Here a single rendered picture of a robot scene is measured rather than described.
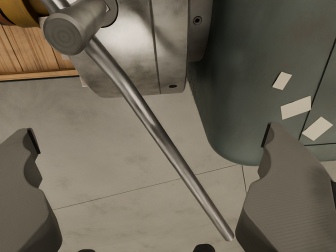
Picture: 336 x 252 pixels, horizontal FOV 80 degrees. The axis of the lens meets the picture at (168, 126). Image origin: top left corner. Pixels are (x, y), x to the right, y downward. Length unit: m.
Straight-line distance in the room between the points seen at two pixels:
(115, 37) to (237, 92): 0.14
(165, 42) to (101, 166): 1.94
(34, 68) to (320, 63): 0.63
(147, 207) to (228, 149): 2.29
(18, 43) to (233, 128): 0.57
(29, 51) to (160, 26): 0.50
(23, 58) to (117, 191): 1.87
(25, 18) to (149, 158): 1.70
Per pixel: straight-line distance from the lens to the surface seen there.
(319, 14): 0.23
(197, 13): 0.26
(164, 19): 0.21
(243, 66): 0.22
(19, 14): 0.38
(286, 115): 0.26
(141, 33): 0.21
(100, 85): 0.27
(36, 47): 0.65
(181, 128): 1.75
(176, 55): 0.22
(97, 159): 2.05
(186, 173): 0.18
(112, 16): 0.21
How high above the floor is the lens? 1.44
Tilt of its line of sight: 56 degrees down
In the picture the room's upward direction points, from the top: 176 degrees clockwise
